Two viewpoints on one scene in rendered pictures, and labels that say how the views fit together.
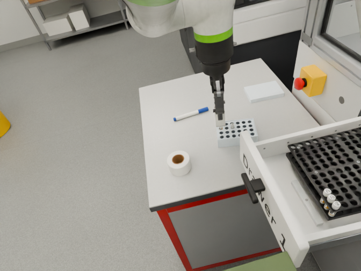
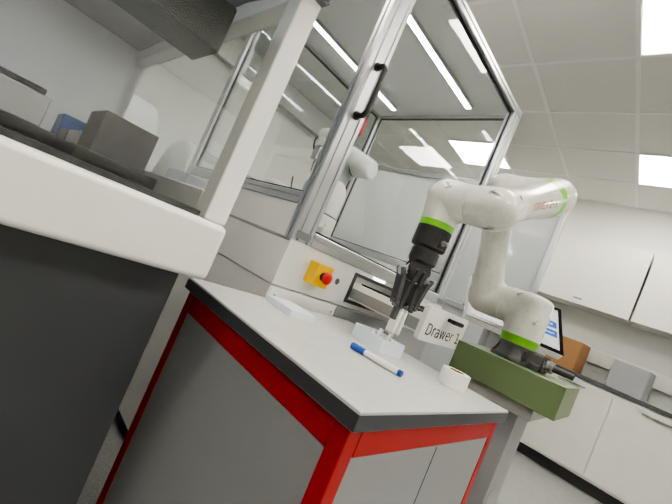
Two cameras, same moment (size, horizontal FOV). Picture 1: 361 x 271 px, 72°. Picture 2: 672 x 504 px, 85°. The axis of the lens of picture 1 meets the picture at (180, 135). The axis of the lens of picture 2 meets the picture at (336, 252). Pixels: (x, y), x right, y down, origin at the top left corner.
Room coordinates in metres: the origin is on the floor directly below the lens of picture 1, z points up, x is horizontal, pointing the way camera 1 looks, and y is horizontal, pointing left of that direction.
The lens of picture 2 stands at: (1.41, 0.40, 0.92)
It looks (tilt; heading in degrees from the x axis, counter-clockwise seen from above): 2 degrees up; 225
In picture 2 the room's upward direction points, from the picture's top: 23 degrees clockwise
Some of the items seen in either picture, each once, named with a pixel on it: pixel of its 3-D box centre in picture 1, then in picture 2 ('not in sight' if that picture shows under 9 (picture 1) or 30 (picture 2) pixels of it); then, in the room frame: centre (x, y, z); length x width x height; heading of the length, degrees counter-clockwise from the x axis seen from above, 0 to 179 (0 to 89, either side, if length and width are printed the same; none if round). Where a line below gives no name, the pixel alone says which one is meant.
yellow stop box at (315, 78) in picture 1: (310, 80); (319, 274); (0.60, -0.44, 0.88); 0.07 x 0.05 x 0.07; 0
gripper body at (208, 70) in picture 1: (216, 71); (419, 265); (0.57, -0.13, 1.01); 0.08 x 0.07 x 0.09; 168
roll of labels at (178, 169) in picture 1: (179, 163); (453, 378); (0.49, 0.02, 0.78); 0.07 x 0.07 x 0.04
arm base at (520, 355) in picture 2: not in sight; (530, 359); (-0.03, 0.04, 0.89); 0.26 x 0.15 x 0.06; 89
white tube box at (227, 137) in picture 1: (236, 132); (377, 340); (0.55, -0.18, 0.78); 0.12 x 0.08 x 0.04; 78
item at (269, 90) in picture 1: (263, 91); (290, 308); (0.74, -0.35, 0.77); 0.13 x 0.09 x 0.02; 86
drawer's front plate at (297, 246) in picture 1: (266, 191); (443, 328); (0.27, -0.15, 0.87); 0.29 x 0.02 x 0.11; 0
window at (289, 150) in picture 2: not in sight; (283, 78); (0.72, -0.94, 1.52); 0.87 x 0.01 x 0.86; 90
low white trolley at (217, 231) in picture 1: (223, 173); (289, 491); (0.68, -0.16, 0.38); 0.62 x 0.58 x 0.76; 0
